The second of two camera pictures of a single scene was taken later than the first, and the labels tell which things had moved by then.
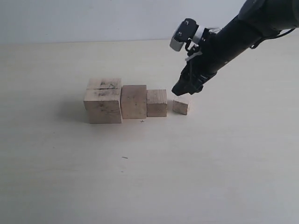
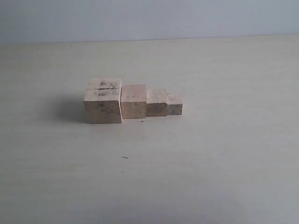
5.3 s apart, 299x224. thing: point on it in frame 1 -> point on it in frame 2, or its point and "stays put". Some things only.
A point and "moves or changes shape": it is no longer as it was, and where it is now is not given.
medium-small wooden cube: x=156 y=103 stays put
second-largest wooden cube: x=134 y=101 stays put
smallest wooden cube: x=180 y=107 moves or changes shape
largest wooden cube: x=103 y=101 stays put
